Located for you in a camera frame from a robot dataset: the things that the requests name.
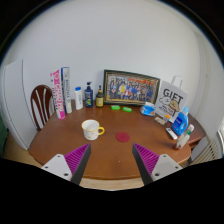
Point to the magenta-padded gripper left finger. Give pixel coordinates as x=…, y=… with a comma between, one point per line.
x=60, y=165

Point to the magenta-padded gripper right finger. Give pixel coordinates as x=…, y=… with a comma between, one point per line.
x=165, y=165

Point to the clear green-labelled drink bottle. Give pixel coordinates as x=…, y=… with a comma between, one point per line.
x=183, y=139

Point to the white remote control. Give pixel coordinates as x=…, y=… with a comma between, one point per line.
x=171, y=133

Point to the blue detergent jug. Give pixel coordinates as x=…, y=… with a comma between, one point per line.
x=180, y=123

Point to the white radiator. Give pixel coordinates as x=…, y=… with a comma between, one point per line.
x=208, y=153

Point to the small snack packet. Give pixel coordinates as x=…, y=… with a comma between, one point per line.
x=160, y=120

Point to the flat round red coaster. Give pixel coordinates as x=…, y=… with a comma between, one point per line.
x=122, y=137

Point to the blue tissue pack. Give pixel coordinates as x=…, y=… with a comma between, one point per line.
x=147, y=110

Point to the white paper gift bag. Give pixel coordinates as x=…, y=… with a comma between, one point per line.
x=171, y=98

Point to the white bottle with blue cap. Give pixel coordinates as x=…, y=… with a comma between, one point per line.
x=78, y=100

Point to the pink and white tube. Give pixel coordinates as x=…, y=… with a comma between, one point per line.
x=58, y=96

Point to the dark wooden chair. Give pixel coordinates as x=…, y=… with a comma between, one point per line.
x=36, y=100

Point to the dark blue pump bottle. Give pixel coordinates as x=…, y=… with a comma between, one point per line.
x=88, y=97

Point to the white door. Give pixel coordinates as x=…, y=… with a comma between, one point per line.
x=16, y=103

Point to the dark yellow-labelled pump bottle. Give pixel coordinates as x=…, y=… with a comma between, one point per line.
x=99, y=100

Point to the framed group photo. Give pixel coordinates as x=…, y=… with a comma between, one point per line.
x=130, y=87

